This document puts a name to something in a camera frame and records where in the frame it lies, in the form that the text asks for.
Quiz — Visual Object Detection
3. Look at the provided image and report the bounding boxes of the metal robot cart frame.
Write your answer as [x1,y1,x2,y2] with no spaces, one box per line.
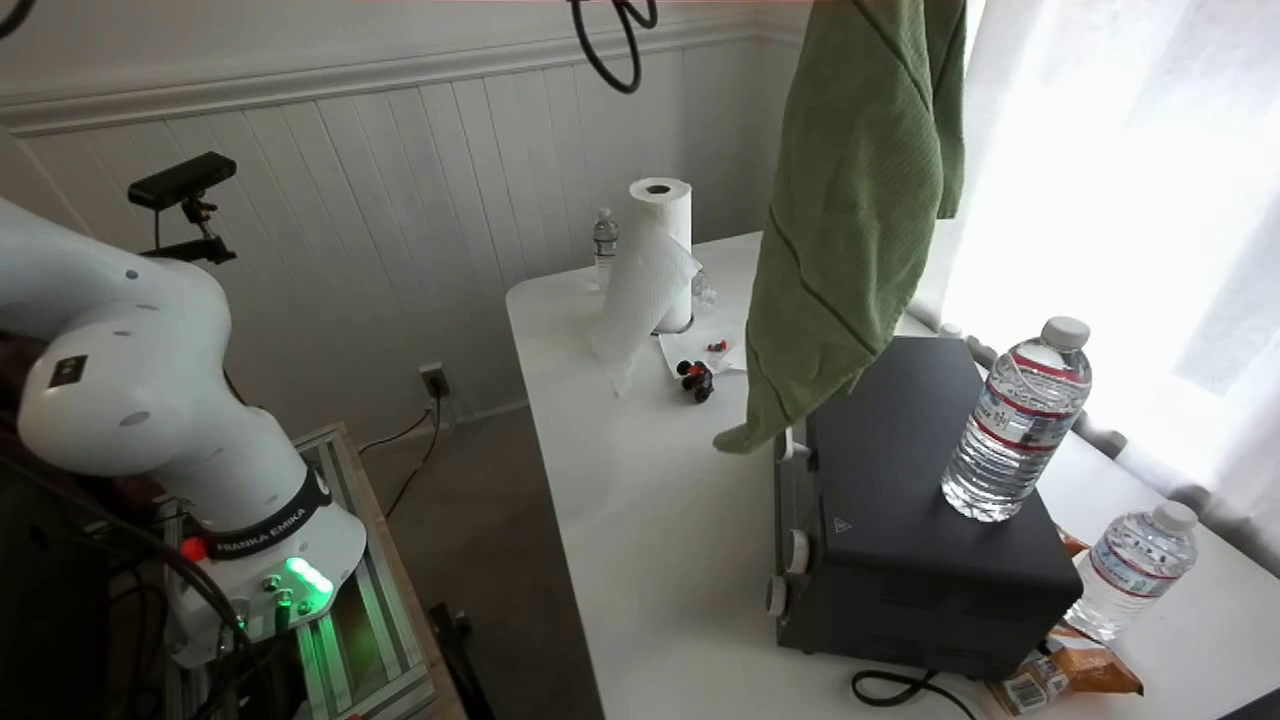
[283,419,454,720]

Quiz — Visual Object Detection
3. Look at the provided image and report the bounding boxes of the white window curtain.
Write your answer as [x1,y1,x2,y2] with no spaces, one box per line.
[911,0,1280,580]

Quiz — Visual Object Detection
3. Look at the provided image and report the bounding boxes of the white paper towel roll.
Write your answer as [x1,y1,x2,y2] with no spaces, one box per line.
[581,170,705,402]

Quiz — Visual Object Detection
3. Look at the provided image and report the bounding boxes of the orange snack packet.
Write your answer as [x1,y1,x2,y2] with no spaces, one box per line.
[1045,623,1149,700]

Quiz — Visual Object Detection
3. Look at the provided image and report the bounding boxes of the green towel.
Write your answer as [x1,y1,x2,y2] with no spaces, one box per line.
[712,0,973,458]

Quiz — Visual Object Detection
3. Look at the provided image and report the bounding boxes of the black toaster oven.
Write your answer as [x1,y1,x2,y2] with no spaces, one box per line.
[765,332,1090,680]

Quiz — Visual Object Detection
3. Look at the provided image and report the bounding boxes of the black outlet cable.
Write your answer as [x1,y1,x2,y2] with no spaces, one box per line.
[356,392,454,523]

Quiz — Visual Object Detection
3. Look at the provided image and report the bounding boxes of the black oven power cord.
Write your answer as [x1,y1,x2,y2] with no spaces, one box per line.
[849,665,986,720]

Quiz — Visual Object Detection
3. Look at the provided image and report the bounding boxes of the black camera on stand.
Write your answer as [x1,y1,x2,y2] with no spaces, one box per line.
[125,148,239,266]

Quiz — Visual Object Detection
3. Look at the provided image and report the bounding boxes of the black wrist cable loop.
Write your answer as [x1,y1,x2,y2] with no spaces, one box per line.
[568,0,666,100]

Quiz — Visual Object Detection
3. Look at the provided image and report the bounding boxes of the small black red toy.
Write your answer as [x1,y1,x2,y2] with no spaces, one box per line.
[673,350,722,402]

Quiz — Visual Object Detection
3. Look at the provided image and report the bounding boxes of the large clear water bottle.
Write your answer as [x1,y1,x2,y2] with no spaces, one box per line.
[938,313,1097,529]

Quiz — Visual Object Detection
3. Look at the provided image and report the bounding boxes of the small clear water bottle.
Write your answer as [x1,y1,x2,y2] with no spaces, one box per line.
[1086,497,1206,601]

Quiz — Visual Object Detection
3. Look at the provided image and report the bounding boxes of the white wall outlet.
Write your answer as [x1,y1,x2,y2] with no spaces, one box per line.
[416,355,458,402]

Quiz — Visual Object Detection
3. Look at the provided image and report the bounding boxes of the small printed snack box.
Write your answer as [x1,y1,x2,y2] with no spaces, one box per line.
[995,651,1074,720]

